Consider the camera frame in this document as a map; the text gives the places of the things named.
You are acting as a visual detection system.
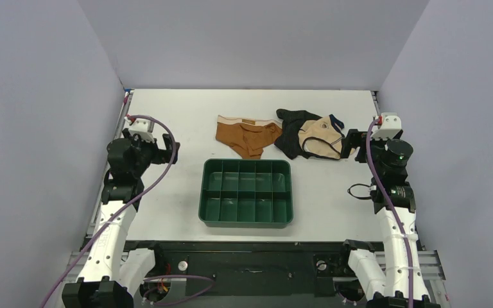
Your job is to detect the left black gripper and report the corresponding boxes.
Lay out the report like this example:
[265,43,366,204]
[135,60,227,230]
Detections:
[123,128,178,178]

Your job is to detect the black patterned underwear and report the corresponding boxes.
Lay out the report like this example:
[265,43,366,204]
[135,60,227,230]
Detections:
[274,108,321,159]

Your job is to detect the brown underwear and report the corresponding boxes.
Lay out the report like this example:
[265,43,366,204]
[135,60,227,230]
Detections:
[215,115,282,160]

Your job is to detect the green compartment tray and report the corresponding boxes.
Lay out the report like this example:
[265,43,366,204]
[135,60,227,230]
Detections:
[198,158,294,229]

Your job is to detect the beige underwear with dark trim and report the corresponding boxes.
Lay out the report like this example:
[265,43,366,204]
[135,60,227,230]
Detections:
[298,114,345,160]

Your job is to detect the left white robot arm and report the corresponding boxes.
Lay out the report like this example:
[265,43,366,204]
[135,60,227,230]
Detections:
[61,132,180,307]

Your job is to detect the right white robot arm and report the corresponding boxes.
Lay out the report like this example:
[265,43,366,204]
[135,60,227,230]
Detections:
[336,130,438,307]

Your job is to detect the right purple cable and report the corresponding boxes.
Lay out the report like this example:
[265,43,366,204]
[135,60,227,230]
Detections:
[365,118,415,308]

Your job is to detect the purple cable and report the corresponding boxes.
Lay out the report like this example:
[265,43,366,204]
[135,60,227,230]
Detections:
[39,114,178,308]
[365,118,415,308]

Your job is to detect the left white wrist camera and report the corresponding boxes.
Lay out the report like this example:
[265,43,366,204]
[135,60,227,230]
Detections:
[122,117,155,143]

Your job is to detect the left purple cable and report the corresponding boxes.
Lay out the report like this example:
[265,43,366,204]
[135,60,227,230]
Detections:
[39,114,178,308]

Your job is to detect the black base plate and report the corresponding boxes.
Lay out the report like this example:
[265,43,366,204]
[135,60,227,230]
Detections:
[80,240,426,298]

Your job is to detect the aluminium frame rail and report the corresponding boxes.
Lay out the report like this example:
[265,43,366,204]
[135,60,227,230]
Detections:
[374,250,446,282]

